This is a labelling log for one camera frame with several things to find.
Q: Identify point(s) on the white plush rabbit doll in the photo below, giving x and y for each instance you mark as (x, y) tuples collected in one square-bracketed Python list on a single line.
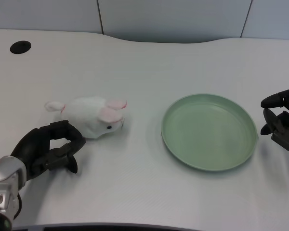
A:
[(91, 118)]

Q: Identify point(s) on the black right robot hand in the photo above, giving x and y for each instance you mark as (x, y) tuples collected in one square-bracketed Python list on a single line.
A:
[(283, 120)]

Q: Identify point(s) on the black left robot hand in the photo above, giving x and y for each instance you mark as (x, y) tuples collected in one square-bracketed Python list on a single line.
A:
[(36, 142)]

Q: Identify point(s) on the green round plate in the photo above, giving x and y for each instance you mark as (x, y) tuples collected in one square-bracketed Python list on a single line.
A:
[(209, 132)]

